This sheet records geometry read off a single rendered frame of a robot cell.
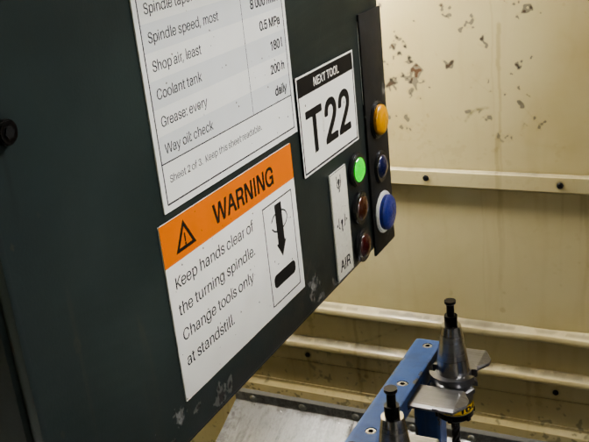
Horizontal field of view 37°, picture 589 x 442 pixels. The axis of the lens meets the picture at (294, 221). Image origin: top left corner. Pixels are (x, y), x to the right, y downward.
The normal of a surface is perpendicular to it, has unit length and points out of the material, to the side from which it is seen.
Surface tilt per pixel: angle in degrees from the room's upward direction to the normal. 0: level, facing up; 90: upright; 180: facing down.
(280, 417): 24
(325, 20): 90
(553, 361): 90
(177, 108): 90
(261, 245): 90
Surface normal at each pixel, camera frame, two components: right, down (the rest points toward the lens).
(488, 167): -0.43, 0.36
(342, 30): 0.89, 0.07
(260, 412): -0.27, -0.70
